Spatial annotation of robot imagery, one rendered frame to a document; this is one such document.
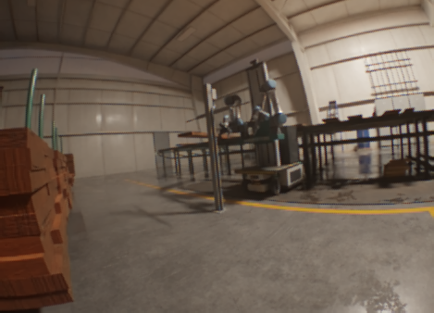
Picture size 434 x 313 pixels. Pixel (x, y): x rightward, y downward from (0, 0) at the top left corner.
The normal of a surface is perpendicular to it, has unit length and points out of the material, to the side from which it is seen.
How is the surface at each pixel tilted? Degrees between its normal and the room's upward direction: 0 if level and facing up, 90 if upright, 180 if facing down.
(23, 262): 90
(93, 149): 87
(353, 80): 89
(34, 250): 90
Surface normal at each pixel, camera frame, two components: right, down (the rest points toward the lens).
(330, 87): -0.67, 0.08
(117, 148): 0.66, -0.13
